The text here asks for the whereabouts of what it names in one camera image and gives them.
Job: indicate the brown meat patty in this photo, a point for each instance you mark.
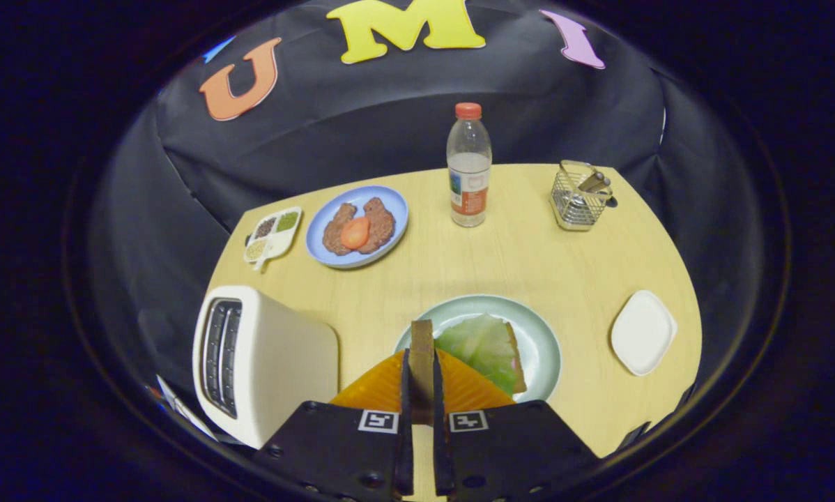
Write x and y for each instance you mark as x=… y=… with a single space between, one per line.
x=332 y=237
x=382 y=223

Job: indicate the white toaster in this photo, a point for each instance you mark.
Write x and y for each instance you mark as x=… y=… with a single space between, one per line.
x=285 y=369

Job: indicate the red tomato slice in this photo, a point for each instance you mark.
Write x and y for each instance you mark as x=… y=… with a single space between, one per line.
x=355 y=233

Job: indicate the small white dish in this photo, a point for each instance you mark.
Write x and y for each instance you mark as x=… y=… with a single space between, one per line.
x=642 y=333

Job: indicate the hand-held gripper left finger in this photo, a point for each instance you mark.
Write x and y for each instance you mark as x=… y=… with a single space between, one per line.
x=407 y=446

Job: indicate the blue plate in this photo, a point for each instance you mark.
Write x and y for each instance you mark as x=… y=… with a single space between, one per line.
x=393 y=206

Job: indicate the clear bottle with red cap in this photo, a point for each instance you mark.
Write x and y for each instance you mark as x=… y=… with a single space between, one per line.
x=469 y=181

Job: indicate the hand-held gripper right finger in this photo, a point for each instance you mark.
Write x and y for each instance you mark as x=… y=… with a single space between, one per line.
x=442 y=460

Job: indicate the white printed sheet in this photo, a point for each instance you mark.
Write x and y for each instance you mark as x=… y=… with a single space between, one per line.
x=180 y=411

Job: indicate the white seasoning tray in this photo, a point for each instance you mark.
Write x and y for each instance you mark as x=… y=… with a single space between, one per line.
x=272 y=245

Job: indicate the green lettuce leaf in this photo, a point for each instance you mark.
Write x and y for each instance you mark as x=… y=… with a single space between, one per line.
x=480 y=345

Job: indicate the pale green plate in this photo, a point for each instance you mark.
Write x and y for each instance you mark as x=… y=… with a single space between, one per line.
x=544 y=335

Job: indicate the black backdrop cloth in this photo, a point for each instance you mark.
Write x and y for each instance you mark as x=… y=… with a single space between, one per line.
x=529 y=118

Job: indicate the brown toast slice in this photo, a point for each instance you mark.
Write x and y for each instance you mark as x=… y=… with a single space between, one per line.
x=517 y=362
x=422 y=369

